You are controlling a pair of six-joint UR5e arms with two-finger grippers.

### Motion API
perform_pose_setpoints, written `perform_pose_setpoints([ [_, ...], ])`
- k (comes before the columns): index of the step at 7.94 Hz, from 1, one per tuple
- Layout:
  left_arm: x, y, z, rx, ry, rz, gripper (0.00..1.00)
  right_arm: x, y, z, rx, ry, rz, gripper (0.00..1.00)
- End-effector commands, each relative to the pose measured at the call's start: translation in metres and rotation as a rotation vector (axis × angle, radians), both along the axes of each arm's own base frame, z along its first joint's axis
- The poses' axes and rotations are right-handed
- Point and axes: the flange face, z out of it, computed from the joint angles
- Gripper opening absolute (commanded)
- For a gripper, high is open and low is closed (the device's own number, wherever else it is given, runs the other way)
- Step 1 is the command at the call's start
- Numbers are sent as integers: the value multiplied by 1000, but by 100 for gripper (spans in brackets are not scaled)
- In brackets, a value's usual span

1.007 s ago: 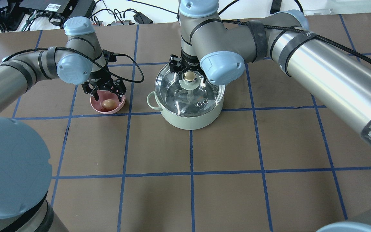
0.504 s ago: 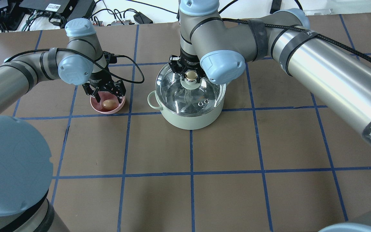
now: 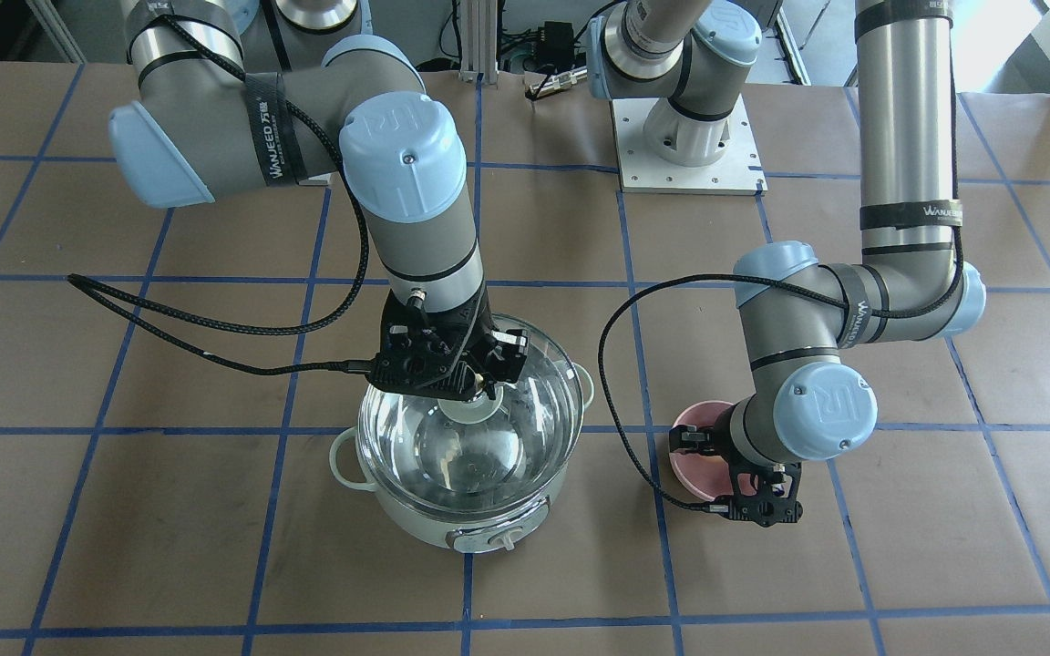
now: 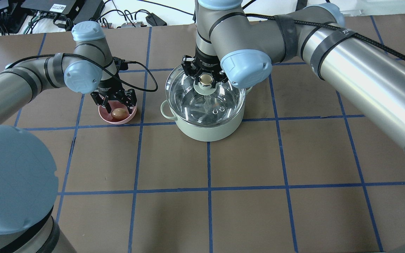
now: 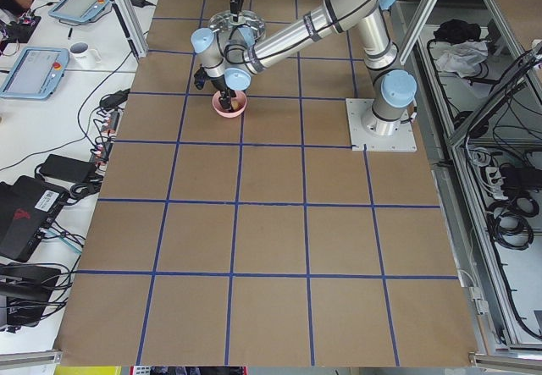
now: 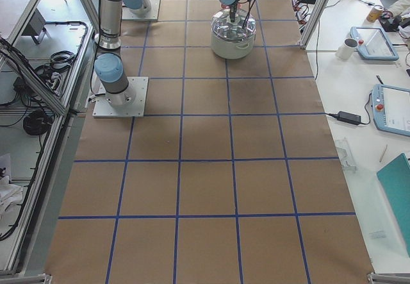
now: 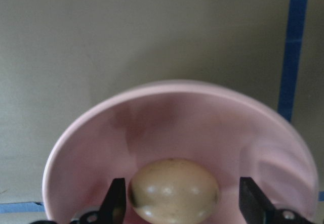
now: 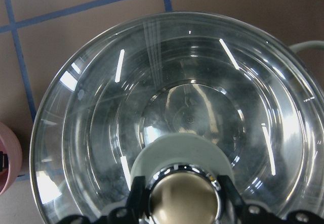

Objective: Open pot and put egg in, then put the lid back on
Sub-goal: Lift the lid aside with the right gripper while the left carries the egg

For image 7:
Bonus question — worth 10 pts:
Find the pink bowl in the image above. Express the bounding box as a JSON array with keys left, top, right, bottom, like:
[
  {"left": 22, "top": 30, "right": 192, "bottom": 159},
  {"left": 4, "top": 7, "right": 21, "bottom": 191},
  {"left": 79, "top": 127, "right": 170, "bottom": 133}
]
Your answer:
[{"left": 43, "top": 80, "right": 319, "bottom": 223}]

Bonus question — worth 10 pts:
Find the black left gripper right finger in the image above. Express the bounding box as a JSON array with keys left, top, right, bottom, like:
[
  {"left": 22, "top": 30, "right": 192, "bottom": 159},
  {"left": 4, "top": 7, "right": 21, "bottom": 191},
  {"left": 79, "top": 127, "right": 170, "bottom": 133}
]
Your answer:
[{"left": 239, "top": 177, "right": 316, "bottom": 223}]

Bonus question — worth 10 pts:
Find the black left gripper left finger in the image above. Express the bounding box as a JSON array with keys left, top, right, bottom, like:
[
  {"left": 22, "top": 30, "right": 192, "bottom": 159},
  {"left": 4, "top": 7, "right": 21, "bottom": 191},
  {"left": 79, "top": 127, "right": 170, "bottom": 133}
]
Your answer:
[{"left": 75, "top": 178, "right": 126, "bottom": 224}]

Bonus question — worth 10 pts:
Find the brown egg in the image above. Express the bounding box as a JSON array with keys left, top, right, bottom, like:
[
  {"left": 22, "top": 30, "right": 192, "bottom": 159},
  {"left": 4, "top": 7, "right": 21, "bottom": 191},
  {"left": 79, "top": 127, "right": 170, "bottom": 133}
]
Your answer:
[{"left": 128, "top": 158, "right": 220, "bottom": 223}]

